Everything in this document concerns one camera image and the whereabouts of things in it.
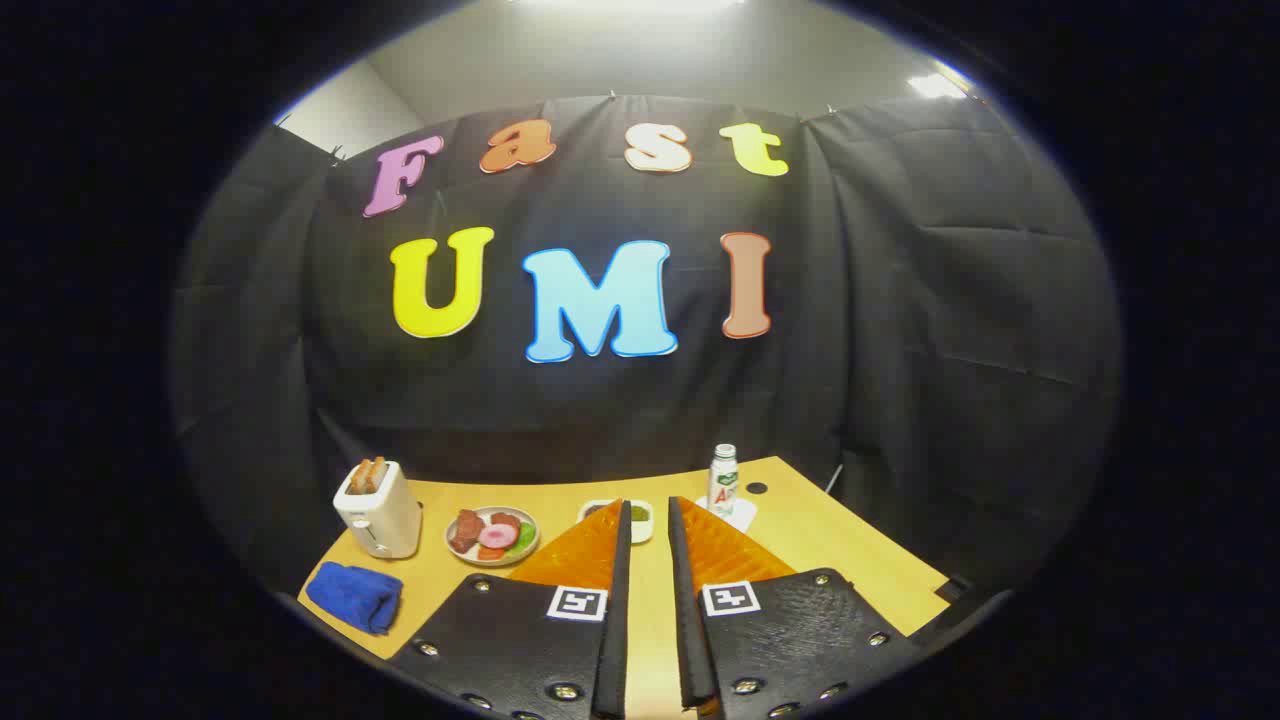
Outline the white toaster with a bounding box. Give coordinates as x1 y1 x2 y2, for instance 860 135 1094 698
333 460 423 560

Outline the white plastic bottle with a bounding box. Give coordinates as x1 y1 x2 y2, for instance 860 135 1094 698
707 444 740 517

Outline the white coaster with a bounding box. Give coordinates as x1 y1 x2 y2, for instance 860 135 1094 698
695 495 758 533

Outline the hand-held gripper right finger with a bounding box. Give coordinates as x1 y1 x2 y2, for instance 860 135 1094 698
667 496 926 720

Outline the ceiling light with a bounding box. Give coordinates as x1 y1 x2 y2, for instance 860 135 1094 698
510 0 751 14

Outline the white divided seed dish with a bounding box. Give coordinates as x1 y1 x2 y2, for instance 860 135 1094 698
578 499 655 545

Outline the blue cloth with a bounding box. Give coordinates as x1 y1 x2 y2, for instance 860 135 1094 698
305 561 404 636

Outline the white food plate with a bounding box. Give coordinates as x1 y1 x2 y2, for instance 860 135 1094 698
445 506 541 568

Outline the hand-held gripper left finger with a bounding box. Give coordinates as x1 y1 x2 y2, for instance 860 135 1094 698
388 498 633 720

